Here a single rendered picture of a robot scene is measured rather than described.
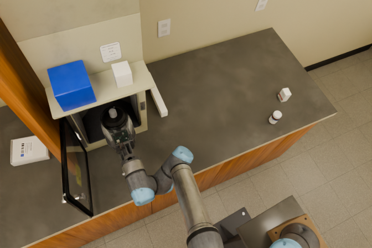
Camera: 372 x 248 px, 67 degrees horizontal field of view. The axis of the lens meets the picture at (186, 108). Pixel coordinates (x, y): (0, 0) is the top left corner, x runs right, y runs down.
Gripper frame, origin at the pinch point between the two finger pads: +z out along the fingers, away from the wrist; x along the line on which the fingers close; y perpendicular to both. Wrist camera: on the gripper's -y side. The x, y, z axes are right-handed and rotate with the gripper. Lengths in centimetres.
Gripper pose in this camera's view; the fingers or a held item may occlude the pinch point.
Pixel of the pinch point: (115, 120)
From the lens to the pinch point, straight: 118.0
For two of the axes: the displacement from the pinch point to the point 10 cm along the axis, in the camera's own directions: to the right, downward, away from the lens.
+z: -4.1, -8.1, 4.2
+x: -9.1, 3.2, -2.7
